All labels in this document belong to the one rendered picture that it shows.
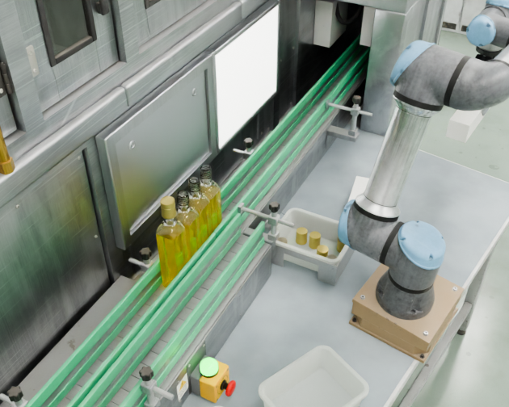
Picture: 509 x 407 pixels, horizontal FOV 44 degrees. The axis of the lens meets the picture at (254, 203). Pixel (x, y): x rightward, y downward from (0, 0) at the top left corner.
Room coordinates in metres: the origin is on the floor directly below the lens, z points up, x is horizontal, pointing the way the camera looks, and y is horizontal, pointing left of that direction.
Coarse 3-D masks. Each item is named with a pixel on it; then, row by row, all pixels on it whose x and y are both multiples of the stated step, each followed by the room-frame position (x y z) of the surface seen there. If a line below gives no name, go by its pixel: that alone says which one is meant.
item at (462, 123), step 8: (456, 112) 1.62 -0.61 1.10; (464, 112) 1.62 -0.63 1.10; (472, 112) 1.62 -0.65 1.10; (480, 112) 1.63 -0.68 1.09; (456, 120) 1.58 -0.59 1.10; (464, 120) 1.58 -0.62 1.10; (472, 120) 1.58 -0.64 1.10; (480, 120) 1.66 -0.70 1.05; (448, 128) 1.58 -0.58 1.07; (456, 128) 1.57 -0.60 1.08; (464, 128) 1.56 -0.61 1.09; (472, 128) 1.59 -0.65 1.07; (448, 136) 1.58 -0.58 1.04; (456, 136) 1.56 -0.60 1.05; (464, 136) 1.55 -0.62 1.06
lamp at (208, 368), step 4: (204, 360) 0.91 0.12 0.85; (208, 360) 0.91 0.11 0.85; (212, 360) 0.91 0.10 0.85; (216, 360) 0.92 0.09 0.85; (200, 364) 0.90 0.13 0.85; (204, 364) 0.90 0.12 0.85; (208, 364) 0.90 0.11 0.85; (212, 364) 0.90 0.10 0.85; (216, 364) 0.90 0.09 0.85; (200, 368) 0.89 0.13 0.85; (204, 368) 0.89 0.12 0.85; (208, 368) 0.89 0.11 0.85; (212, 368) 0.89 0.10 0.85; (216, 368) 0.89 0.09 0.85; (200, 372) 0.89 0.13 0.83; (204, 372) 0.88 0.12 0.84; (208, 372) 0.88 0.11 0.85; (212, 372) 0.88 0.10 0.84; (216, 372) 0.89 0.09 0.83; (204, 376) 0.88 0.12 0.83; (208, 376) 0.88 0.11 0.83; (212, 376) 0.88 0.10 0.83
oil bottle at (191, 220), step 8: (176, 208) 1.19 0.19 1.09; (192, 208) 1.19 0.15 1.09; (176, 216) 1.17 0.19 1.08; (184, 216) 1.16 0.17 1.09; (192, 216) 1.17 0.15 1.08; (184, 224) 1.15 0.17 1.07; (192, 224) 1.16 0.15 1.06; (192, 232) 1.16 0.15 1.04; (192, 240) 1.16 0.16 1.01; (200, 240) 1.19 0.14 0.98; (192, 248) 1.15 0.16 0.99
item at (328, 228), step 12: (288, 216) 1.46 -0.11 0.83; (300, 216) 1.47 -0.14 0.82; (312, 216) 1.45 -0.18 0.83; (324, 216) 1.45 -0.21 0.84; (276, 228) 1.39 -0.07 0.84; (288, 228) 1.45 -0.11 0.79; (312, 228) 1.45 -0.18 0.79; (324, 228) 1.43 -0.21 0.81; (336, 228) 1.42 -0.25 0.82; (288, 240) 1.42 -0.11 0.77; (324, 240) 1.42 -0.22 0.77; (336, 240) 1.41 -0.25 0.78; (300, 252) 1.30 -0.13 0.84; (312, 252) 1.36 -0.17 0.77; (336, 252) 1.36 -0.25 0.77
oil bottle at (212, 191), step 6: (204, 186) 1.27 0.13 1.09; (210, 186) 1.28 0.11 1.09; (216, 186) 1.29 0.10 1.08; (204, 192) 1.26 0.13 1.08; (210, 192) 1.26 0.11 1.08; (216, 192) 1.28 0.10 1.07; (210, 198) 1.26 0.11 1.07; (216, 198) 1.28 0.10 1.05; (210, 204) 1.25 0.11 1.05; (216, 204) 1.27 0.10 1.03; (216, 210) 1.27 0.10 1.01; (216, 216) 1.27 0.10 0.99; (216, 222) 1.27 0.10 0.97; (216, 228) 1.27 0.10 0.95
